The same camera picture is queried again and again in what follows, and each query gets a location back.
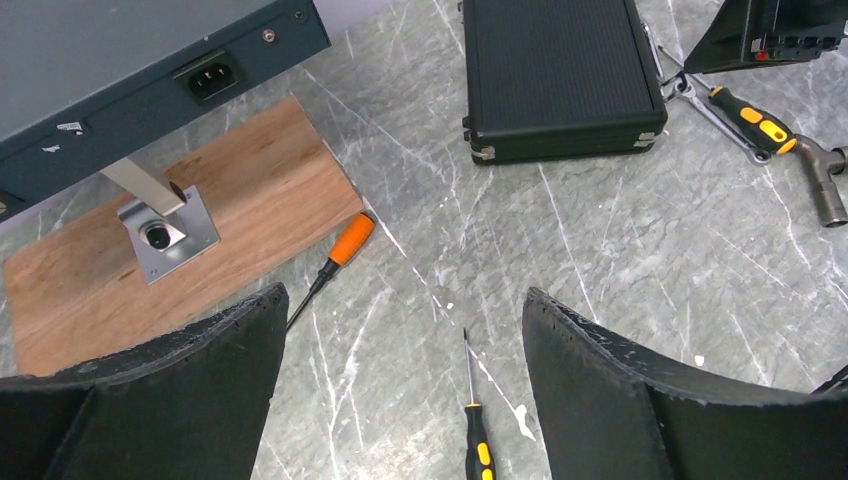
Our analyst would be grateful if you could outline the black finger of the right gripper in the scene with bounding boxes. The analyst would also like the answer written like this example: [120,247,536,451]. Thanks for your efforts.
[683,0,753,74]

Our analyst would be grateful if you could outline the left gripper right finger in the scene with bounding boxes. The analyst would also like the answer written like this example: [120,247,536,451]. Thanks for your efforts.
[522,288,847,479]

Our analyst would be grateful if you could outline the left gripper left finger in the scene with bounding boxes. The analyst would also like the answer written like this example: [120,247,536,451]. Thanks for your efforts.
[1,283,289,479]

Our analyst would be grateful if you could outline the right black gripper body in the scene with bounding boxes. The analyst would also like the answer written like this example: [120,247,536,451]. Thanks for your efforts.
[745,0,847,67]

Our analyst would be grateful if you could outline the black poker chip case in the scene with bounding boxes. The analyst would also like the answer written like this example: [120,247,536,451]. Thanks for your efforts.
[459,0,668,166]

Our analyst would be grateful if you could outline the silver wrench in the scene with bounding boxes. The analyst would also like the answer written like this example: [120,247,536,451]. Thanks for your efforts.
[640,20,771,166]

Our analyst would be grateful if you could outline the grey metal T wrench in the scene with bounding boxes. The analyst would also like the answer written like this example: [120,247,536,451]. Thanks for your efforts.
[794,135,847,228]

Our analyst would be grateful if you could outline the silver metal stand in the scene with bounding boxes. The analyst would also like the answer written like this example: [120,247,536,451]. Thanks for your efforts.
[101,157,220,285]

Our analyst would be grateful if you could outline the wooden board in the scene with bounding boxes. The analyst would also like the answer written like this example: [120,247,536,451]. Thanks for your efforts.
[3,97,364,376]

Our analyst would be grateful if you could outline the dark green rack server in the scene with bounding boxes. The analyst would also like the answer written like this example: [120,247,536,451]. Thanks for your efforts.
[1,1,330,220]

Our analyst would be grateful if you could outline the yellow black handle tool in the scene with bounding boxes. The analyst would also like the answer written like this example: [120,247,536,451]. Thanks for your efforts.
[709,87,797,155]

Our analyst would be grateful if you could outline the yellow black handle screwdriver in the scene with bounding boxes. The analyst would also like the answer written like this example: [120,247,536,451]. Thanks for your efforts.
[463,329,496,480]

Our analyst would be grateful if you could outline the orange handle screwdriver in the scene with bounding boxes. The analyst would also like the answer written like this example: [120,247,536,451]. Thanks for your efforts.
[286,212,376,330]

